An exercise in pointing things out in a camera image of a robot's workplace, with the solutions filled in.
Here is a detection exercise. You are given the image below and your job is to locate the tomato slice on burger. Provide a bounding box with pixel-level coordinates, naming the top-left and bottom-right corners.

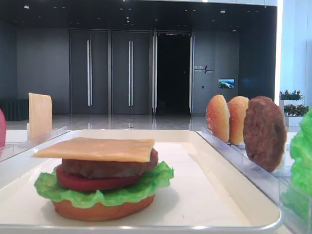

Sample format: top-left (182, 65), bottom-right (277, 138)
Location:
top-left (55, 165), bottom-right (141, 192)

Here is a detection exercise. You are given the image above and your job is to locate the flower planter lower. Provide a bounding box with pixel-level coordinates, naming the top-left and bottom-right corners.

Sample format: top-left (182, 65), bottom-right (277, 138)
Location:
top-left (284, 104), bottom-right (310, 126)

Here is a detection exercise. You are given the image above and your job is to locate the clear left acrylic rack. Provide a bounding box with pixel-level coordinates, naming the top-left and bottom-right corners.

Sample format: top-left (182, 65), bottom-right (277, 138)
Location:
top-left (0, 126), bottom-right (68, 162)

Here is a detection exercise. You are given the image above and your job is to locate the left double door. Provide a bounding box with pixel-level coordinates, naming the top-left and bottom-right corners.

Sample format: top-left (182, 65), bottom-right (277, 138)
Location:
top-left (70, 30), bottom-right (108, 114)

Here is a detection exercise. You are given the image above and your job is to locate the flower planter upper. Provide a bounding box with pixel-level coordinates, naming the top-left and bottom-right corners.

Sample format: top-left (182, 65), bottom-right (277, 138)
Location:
top-left (279, 90), bottom-right (304, 108)

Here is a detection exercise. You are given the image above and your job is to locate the standing cheese slice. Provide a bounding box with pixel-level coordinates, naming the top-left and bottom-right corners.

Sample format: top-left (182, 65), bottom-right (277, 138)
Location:
top-left (28, 93), bottom-right (52, 139)

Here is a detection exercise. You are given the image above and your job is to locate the cheese slice on burger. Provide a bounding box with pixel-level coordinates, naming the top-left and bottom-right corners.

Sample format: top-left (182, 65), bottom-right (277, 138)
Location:
top-left (32, 137), bottom-right (155, 163)

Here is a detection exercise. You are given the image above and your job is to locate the bottom bun on burger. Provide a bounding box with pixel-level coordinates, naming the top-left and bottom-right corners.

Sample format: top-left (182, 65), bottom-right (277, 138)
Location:
top-left (53, 195), bottom-right (155, 222)

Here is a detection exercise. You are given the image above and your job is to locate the standing lettuce leaf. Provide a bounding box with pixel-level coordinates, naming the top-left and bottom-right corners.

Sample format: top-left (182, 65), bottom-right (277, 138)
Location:
top-left (281, 112), bottom-right (312, 221)

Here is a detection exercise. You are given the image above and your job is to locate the double door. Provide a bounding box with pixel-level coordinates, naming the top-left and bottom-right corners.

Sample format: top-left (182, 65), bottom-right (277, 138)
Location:
top-left (70, 30), bottom-right (108, 114)
top-left (112, 31), bottom-right (149, 115)

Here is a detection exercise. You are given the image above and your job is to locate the middle double door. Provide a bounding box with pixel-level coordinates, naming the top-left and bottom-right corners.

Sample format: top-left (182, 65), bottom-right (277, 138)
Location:
top-left (112, 31), bottom-right (149, 115)

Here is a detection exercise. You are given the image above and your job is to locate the standing tomato slice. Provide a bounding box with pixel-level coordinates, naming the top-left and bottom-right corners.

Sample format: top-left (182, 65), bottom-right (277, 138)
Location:
top-left (0, 110), bottom-right (7, 148)

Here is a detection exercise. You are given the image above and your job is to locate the meat patty on burger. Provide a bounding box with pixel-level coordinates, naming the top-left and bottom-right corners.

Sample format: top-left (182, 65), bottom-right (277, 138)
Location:
top-left (62, 149), bottom-right (158, 178)

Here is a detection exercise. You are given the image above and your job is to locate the flower planter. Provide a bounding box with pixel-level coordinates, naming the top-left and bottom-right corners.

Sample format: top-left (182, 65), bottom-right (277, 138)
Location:
top-left (284, 104), bottom-right (310, 126)
top-left (279, 90), bottom-right (304, 108)

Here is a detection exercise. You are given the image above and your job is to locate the clear acrylic rack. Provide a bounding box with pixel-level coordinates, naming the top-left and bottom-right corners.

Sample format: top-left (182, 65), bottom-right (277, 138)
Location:
top-left (0, 126), bottom-right (68, 162)
top-left (198, 127), bottom-right (312, 234)

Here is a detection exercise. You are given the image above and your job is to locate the clear right acrylic rack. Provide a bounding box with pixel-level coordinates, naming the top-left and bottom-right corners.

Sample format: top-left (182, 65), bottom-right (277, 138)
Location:
top-left (198, 127), bottom-right (312, 234)

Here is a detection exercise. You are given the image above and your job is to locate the wall display screen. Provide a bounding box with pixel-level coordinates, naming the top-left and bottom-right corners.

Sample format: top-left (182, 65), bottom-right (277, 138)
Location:
top-left (218, 78), bottom-right (235, 89)

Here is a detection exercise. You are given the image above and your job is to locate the standing meat patty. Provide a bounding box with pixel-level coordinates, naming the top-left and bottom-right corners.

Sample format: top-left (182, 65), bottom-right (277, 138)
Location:
top-left (243, 96), bottom-right (287, 172)

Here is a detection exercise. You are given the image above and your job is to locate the sesame bun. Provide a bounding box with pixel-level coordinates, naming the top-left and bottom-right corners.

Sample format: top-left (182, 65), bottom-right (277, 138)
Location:
top-left (228, 96), bottom-right (249, 145)
top-left (206, 95), bottom-right (230, 142)

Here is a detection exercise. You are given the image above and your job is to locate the lettuce leaf on burger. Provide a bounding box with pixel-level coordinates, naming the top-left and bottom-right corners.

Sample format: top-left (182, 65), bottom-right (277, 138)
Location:
top-left (34, 161), bottom-right (174, 209)

